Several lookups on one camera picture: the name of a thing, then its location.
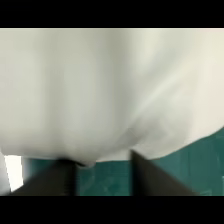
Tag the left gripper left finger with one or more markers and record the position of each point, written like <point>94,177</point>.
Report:
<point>56,180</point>

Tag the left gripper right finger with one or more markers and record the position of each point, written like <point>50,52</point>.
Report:
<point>150,178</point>

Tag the white garment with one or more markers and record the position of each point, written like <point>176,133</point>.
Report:
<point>100,90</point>

